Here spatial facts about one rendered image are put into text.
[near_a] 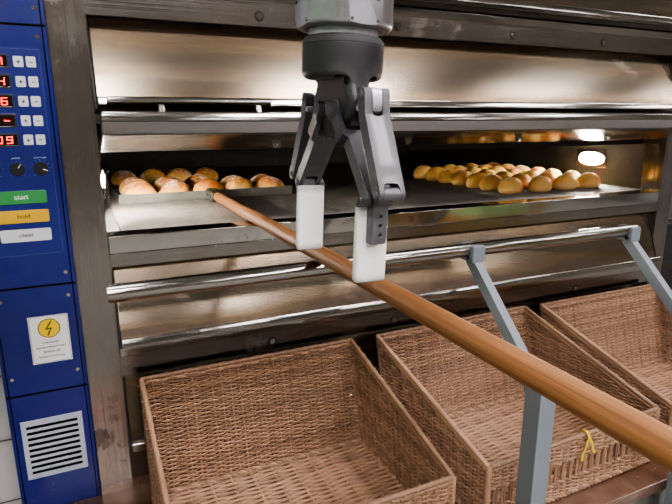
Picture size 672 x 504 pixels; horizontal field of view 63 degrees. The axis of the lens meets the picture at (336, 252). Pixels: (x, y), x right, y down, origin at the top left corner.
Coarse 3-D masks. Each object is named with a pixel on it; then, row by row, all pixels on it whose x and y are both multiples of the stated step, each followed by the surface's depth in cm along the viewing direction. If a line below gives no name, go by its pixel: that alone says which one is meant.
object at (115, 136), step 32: (128, 128) 103; (160, 128) 105; (192, 128) 108; (224, 128) 110; (256, 128) 113; (288, 128) 116; (416, 128) 129; (448, 128) 133; (480, 128) 137; (512, 128) 141; (544, 128) 145; (576, 128) 150; (608, 128) 155; (640, 128) 161
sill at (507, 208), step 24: (624, 192) 190; (648, 192) 190; (336, 216) 144; (408, 216) 151; (432, 216) 154; (456, 216) 158; (480, 216) 161; (504, 216) 165; (120, 240) 120; (144, 240) 123; (168, 240) 125; (192, 240) 127; (216, 240) 129; (240, 240) 132
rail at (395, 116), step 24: (120, 120) 102; (144, 120) 104; (168, 120) 106; (192, 120) 108; (216, 120) 110; (240, 120) 112; (264, 120) 114; (288, 120) 116; (408, 120) 128; (432, 120) 131; (456, 120) 134; (480, 120) 137; (504, 120) 140; (528, 120) 143; (552, 120) 147
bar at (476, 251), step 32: (352, 256) 104; (416, 256) 109; (448, 256) 112; (480, 256) 115; (640, 256) 133; (128, 288) 87; (160, 288) 89; (192, 288) 91; (480, 288) 114; (544, 416) 101; (544, 448) 103; (544, 480) 105
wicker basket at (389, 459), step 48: (144, 384) 124; (192, 384) 130; (240, 384) 135; (288, 384) 140; (336, 384) 145; (384, 384) 133; (192, 432) 130; (240, 432) 134; (288, 432) 139; (336, 432) 145; (384, 432) 135; (192, 480) 129; (240, 480) 131; (288, 480) 131; (336, 480) 131; (384, 480) 131; (432, 480) 117
